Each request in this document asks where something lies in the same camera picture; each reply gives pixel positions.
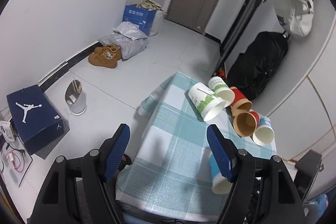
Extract blue cartoon paper cup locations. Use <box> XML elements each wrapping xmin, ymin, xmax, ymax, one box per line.
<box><xmin>209</xmin><ymin>152</ymin><xmax>232</xmax><ymax>194</ymax></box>
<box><xmin>252</xmin><ymin>117</ymin><xmax>274</xmax><ymax>146</ymax></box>

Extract red paper cup front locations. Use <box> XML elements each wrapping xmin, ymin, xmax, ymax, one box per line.
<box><xmin>233</xmin><ymin>111</ymin><xmax>260</xmax><ymax>138</ymax></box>

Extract red paper cup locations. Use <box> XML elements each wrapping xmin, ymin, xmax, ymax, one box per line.
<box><xmin>233</xmin><ymin>111</ymin><xmax>260</xmax><ymax>138</ymax></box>
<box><xmin>230</xmin><ymin>86</ymin><xmax>252</xmax><ymax>117</ymax></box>

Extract green white paper cup left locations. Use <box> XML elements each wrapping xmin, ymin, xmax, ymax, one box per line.
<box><xmin>188</xmin><ymin>83</ymin><xmax>226</xmax><ymax>122</ymax></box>

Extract green white paper cup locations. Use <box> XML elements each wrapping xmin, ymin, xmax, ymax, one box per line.
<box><xmin>209</xmin><ymin>76</ymin><xmax>235</xmax><ymax>107</ymax></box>
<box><xmin>188</xmin><ymin>83</ymin><xmax>226</xmax><ymax>122</ymax></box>

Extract red paper cup rear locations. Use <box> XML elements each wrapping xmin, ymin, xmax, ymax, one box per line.
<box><xmin>230</xmin><ymin>86</ymin><xmax>252</xmax><ymax>117</ymax></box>

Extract green white paper cup right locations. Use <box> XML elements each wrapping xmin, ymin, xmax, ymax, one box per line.
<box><xmin>209</xmin><ymin>76</ymin><xmax>235</xmax><ymax>107</ymax></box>

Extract teal plaid tablecloth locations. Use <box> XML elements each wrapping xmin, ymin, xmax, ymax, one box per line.
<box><xmin>115</xmin><ymin>71</ymin><xmax>277</xmax><ymax>223</ymax></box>

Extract silver trash bin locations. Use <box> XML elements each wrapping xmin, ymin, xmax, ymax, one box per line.
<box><xmin>64</xmin><ymin>80</ymin><xmax>87</xmax><ymax>116</ymax></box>

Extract navy Jordan shoe box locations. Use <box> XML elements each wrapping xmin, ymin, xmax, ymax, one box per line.
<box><xmin>7</xmin><ymin>85</ymin><xmax>64</xmax><ymax>155</ymax></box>

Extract black jacket hanging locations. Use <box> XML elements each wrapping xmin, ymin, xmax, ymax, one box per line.
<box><xmin>227</xmin><ymin>32</ymin><xmax>289</xmax><ymax>100</ymax></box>

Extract tan suede shoes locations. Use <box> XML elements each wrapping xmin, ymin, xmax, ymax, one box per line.
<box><xmin>88</xmin><ymin>43</ymin><xmax>121</xmax><ymax>69</ymax></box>

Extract grey plastic mailer bags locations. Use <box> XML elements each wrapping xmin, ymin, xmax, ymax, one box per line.
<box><xmin>98</xmin><ymin>22</ymin><xmax>149</xmax><ymax>60</ymax></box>

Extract blue cardboard box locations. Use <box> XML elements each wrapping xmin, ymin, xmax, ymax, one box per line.
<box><xmin>122</xmin><ymin>5</ymin><xmax>156</xmax><ymax>36</ymax></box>

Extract white sack with beige cloth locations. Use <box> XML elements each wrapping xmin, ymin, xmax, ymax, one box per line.
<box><xmin>136</xmin><ymin>0</ymin><xmax>166</xmax><ymax>36</ymax></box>

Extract beige backpack hanging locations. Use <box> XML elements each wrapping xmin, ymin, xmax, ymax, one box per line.
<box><xmin>272</xmin><ymin>0</ymin><xmax>314</xmax><ymax>39</ymax></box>

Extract red and white cables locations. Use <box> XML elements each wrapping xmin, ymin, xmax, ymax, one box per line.
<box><xmin>0</xmin><ymin>118</ymin><xmax>34</xmax><ymax>188</ymax></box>

